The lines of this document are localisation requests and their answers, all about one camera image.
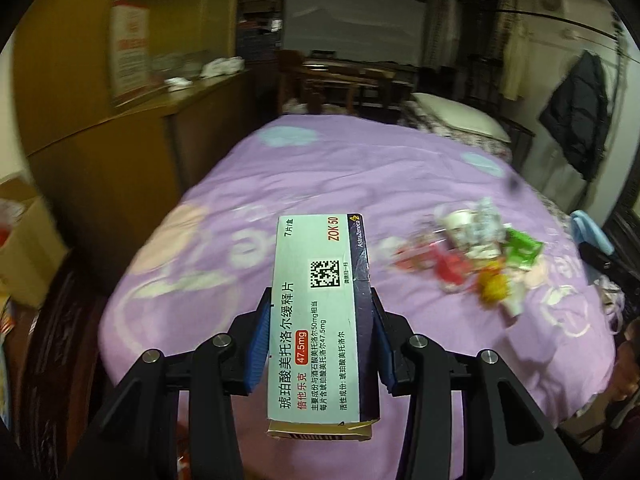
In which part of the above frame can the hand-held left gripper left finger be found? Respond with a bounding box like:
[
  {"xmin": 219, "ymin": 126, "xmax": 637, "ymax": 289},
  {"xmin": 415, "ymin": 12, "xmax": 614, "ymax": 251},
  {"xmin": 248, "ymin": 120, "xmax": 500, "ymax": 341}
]
[{"xmin": 92, "ymin": 287, "xmax": 273, "ymax": 480}]

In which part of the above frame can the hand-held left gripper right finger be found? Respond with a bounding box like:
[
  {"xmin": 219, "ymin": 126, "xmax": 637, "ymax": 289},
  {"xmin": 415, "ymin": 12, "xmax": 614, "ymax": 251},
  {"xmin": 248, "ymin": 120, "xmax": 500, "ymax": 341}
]
[{"xmin": 370, "ymin": 290, "xmax": 557, "ymax": 480}]

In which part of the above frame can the white medicine box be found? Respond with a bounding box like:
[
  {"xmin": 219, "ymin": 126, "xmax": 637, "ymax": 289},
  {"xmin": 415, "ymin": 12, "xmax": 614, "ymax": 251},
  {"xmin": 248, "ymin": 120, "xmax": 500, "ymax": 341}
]
[{"xmin": 265, "ymin": 214, "xmax": 383, "ymax": 443}]

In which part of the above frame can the white cream tube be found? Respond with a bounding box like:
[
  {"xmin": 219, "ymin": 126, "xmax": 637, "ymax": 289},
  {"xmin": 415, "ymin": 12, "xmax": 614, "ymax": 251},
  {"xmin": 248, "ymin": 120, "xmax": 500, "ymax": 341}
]
[{"xmin": 502, "ymin": 285, "xmax": 527, "ymax": 318}]

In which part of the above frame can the red snack packet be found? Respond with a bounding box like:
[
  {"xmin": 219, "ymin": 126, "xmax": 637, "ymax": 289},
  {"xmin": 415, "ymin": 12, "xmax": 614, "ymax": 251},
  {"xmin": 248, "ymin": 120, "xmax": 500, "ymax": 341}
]
[{"xmin": 394, "ymin": 242, "xmax": 472, "ymax": 292}]

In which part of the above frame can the yellow crumpled wrapper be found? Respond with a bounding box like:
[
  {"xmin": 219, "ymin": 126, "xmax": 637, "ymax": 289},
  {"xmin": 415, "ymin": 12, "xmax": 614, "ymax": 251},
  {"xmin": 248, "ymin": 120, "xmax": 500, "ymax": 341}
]
[{"xmin": 475, "ymin": 260, "xmax": 512, "ymax": 307}]

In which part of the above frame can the white paper cup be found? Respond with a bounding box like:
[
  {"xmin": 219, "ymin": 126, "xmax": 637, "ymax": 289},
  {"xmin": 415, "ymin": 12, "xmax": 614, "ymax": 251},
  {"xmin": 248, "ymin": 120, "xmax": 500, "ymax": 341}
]
[{"xmin": 444, "ymin": 210, "xmax": 474, "ymax": 249}]

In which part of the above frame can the clear plastic wrapper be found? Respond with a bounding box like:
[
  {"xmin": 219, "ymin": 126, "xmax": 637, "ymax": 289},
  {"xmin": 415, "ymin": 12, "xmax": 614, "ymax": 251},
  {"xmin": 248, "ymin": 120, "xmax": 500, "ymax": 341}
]
[{"xmin": 465, "ymin": 199, "xmax": 507, "ymax": 257}]

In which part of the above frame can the purple printed blanket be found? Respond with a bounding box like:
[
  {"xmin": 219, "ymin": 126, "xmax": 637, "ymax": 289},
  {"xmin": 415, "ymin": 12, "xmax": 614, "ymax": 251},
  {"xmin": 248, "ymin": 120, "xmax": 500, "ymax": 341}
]
[{"xmin": 97, "ymin": 115, "xmax": 617, "ymax": 480}]

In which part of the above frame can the green snack packet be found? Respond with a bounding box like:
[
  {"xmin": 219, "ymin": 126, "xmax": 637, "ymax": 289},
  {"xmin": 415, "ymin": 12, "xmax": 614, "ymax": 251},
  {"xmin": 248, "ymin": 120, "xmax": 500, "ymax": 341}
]
[{"xmin": 502, "ymin": 228, "xmax": 545, "ymax": 269}]

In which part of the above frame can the wooden cabinet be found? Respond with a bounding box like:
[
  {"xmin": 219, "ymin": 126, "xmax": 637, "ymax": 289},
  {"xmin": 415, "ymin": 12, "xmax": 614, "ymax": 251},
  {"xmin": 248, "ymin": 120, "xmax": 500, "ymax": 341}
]
[{"xmin": 25, "ymin": 67, "xmax": 257, "ymax": 266}]

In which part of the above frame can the floral bed sheet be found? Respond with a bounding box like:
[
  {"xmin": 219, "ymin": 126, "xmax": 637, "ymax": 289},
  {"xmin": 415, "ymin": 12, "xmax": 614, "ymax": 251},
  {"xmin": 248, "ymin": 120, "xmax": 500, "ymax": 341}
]
[{"xmin": 400, "ymin": 101, "xmax": 573, "ymax": 223}]

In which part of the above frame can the blue cloth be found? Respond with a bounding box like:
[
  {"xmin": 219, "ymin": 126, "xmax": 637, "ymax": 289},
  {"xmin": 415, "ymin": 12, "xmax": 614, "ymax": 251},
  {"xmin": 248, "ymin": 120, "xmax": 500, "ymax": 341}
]
[{"xmin": 570, "ymin": 209, "xmax": 614, "ymax": 257}]

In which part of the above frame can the cardboard box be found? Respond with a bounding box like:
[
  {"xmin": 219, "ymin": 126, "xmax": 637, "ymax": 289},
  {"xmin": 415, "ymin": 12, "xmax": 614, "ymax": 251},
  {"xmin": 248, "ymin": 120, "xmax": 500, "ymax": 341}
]
[{"xmin": 0, "ymin": 179, "xmax": 69, "ymax": 309}]

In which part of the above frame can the white pillow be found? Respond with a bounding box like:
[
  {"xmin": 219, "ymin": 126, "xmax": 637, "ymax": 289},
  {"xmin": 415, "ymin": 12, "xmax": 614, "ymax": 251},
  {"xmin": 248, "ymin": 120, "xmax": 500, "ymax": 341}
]
[{"xmin": 412, "ymin": 92, "xmax": 512, "ymax": 144}]

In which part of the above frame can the dark wooden table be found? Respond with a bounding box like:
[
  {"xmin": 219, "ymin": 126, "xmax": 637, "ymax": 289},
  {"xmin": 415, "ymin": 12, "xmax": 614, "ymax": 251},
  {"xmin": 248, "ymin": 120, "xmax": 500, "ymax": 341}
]
[{"xmin": 299, "ymin": 57, "xmax": 417, "ymax": 113}]

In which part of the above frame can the large white crumpled cloth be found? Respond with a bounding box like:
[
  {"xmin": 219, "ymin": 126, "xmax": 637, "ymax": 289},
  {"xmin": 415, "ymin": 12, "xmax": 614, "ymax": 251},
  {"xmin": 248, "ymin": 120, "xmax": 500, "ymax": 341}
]
[{"xmin": 200, "ymin": 57, "xmax": 246, "ymax": 79}]

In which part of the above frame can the black hanging jacket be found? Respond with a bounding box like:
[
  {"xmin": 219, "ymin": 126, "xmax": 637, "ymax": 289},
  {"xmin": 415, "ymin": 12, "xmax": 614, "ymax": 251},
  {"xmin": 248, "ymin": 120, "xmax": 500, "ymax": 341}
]
[{"xmin": 538, "ymin": 52, "xmax": 612, "ymax": 182}]

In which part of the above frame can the beige hanging garment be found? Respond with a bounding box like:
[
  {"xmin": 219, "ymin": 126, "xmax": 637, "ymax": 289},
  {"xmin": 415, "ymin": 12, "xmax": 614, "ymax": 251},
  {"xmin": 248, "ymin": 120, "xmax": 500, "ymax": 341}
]
[{"xmin": 502, "ymin": 29, "xmax": 532, "ymax": 102}]

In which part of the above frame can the red and white sign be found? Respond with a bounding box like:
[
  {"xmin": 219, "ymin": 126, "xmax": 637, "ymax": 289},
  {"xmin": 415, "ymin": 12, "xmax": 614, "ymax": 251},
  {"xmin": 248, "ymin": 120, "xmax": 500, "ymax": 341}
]
[{"xmin": 108, "ymin": 0, "xmax": 154, "ymax": 107}]

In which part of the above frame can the dark bookshelf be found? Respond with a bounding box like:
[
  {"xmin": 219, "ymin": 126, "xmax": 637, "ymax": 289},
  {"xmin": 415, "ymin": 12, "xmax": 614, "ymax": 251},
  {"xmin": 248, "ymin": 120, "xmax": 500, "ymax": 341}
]
[{"xmin": 237, "ymin": 0, "xmax": 286, "ymax": 62}]

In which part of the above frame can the white hanging sheet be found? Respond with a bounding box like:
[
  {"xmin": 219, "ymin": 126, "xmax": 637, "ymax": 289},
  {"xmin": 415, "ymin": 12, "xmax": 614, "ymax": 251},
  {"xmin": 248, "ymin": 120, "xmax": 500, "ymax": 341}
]
[{"xmin": 282, "ymin": 0, "xmax": 427, "ymax": 67}]

